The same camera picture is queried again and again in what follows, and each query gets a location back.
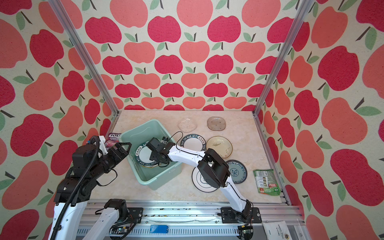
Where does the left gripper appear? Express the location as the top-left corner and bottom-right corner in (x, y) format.
(91, 140), (133, 179)

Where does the large green rim lettered plate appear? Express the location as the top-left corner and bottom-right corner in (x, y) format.
(135, 142), (158, 165)

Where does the mint green plastic bin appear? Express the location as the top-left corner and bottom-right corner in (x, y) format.
(120, 120), (182, 190)

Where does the small green rim lettered plate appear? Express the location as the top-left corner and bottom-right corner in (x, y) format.
(180, 134), (207, 152)

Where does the white plate black flower emblem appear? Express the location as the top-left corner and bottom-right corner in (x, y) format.
(192, 168), (217, 193)

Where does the yellow polka dot plate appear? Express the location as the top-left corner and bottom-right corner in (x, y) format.
(142, 164), (159, 168)

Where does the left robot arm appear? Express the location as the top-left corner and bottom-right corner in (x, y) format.
(49, 141), (133, 240)

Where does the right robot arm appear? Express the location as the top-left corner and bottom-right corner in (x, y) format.
(147, 138), (253, 224)

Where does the purple candy bag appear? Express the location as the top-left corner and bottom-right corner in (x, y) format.
(105, 133), (121, 150)

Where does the clear glass plate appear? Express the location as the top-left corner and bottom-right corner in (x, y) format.
(178, 118), (198, 133)

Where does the beige ceramic bowl plate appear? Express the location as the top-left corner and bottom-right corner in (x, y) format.
(207, 136), (233, 159)

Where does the smoky brown glass plate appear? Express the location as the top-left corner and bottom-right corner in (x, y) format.
(207, 117), (227, 131)

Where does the blue label block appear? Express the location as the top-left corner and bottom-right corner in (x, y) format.
(150, 225), (169, 234)

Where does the blue patterned small plate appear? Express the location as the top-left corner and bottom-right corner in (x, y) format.
(227, 160), (248, 184)

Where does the green snack packet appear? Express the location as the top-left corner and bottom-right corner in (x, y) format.
(253, 170), (281, 196)

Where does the white paper sheet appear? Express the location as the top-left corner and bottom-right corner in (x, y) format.
(263, 221), (293, 240)

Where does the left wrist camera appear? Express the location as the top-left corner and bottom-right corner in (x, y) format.
(99, 136), (108, 155)

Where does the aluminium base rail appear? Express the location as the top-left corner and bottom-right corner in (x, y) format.
(74, 200), (310, 240)

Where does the left aluminium frame post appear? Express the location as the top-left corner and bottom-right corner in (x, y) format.
(48, 1), (120, 117)

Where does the aluminium frame post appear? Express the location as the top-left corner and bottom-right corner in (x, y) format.
(48, 1), (120, 117)
(253, 0), (315, 119)

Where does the right aluminium frame post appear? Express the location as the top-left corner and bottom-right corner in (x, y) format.
(253, 0), (315, 119)

